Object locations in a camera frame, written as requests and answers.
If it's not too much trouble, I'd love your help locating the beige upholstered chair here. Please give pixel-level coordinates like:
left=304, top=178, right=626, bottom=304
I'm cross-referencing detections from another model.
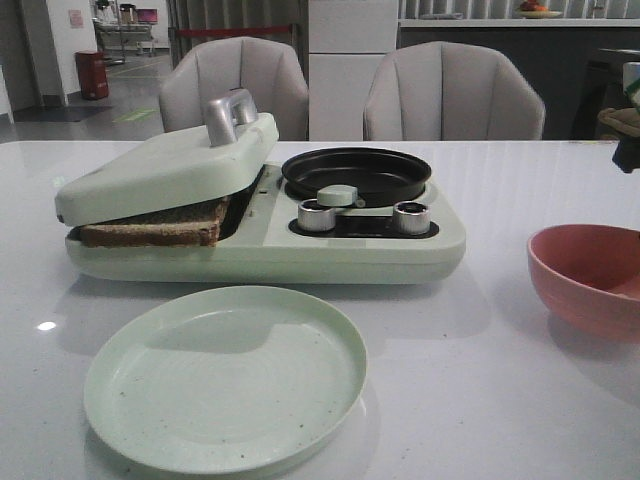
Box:
left=363, top=41, right=546, bottom=141
left=159, top=37, right=309, bottom=141

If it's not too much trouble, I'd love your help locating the right silver control knob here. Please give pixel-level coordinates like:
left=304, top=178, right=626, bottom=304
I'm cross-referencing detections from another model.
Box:
left=392, top=201, right=431, bottom=236

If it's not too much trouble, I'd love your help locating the dark grey counter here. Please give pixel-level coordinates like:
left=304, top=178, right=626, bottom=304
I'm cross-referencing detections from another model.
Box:
left=383, top=22, right=639, bottom=140

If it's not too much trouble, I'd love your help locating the bread slice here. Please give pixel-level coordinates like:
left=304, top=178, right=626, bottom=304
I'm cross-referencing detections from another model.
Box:
left=77, top=196, right=231, bottom=248

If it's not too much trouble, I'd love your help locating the black round frying pan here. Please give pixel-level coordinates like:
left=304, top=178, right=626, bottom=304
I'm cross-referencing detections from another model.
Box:
left=282, top=147, right=432, bottom=208

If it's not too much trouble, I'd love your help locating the left beige upholstered chair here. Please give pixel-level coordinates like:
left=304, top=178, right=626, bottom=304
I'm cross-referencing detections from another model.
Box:
left=159, top=37, right=309, bottom=141

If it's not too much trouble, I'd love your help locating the fruit plate on counter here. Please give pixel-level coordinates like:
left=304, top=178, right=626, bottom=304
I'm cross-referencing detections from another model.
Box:
left=515, top=0, right=563, bottom=19

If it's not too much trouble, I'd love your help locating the mint green breakfast maker base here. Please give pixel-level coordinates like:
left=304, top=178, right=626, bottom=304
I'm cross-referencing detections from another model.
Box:
left=65, top=165, right=466, bottom=284

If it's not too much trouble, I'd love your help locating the left silver control knob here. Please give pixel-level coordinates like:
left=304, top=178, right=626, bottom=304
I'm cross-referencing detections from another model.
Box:
left=297, top=199, right=336, bottom=233

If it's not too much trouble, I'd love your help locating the red trash bin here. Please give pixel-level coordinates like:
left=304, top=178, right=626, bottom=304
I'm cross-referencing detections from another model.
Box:
left=75, top=51, right=109, bottom=100

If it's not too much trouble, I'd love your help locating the beige cushion at right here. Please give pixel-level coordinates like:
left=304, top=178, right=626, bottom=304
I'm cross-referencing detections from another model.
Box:
left=597, top=108, right=637, bottom=140

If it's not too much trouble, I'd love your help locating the right beige upholstered chair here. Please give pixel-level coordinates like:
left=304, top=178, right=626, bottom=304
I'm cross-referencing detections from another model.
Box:
left=363, top=41, right=546, bottom=141

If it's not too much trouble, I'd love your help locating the pink plastic bowl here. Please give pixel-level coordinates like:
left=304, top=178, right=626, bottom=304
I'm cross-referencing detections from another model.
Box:
left=527, top=224, right=639, bottom=343

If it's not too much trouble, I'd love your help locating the mint green sandwich maker lid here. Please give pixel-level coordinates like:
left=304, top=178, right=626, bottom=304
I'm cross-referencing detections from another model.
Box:
left=55, top=88, right=279, bottom=227

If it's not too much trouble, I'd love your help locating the mint green round plate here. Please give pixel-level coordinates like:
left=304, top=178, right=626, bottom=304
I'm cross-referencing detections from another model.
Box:
left=84, top=286, right=367, bottom=475

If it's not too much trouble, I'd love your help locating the silver control knob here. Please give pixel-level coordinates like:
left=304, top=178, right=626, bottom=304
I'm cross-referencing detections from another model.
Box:
left=297, top=199, right=336, bottom=233
left=392, top=201, right=431, bottom=236

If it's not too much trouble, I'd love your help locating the red barrier belt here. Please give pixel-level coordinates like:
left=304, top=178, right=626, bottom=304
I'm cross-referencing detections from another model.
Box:
left=175, top=24, right=294, bottom=38

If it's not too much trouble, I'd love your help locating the white cabinet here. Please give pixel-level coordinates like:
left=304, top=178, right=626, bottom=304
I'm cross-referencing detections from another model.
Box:
left=308, top=1, right=398, bottom=141

